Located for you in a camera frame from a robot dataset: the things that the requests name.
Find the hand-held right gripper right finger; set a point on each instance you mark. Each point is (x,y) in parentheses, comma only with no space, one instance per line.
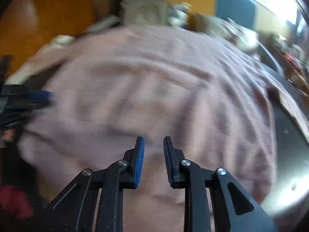
(168,162)

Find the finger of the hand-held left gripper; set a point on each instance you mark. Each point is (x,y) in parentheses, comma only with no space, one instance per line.
(38,95)
(29,107)

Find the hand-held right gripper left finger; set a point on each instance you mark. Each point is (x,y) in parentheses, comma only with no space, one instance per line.
(140,164)

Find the pink knitted sweater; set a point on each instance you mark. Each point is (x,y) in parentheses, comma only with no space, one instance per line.
(157,89)

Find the person's left hand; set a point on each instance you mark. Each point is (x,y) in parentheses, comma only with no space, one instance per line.
(7,135)

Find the white cloth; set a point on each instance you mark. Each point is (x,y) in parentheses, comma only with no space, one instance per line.
(62,40)

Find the person's dark red clothing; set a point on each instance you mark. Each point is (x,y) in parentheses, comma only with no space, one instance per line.
(14,201)

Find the tiger print cushion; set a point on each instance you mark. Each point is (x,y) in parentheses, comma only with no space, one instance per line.
(142,13)

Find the deer print cushion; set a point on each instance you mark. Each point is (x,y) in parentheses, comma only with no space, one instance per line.
(241,38)

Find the wooden desk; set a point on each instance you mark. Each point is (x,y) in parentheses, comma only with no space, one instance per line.
(294,72)

